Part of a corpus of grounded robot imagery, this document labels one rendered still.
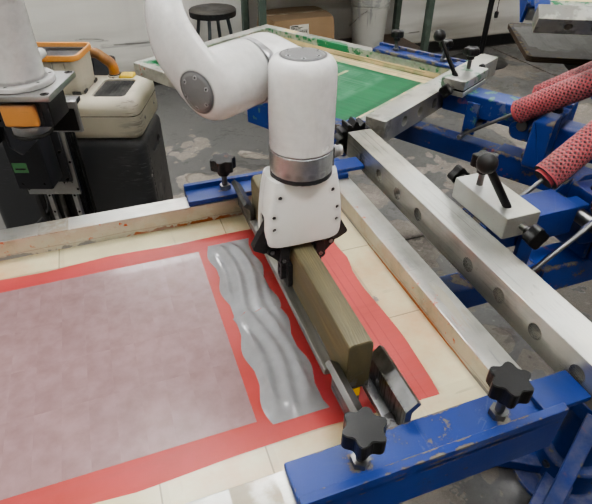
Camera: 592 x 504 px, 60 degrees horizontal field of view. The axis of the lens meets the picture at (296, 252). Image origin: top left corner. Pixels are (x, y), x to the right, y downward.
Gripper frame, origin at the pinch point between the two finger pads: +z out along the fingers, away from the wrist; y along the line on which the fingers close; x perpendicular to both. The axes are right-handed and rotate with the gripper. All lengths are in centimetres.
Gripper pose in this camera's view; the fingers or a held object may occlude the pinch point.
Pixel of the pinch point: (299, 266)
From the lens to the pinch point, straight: 70.8
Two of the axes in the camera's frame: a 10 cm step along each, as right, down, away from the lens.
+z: -0.1, 7.9, 6.1
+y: -9.4, 2.0, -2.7
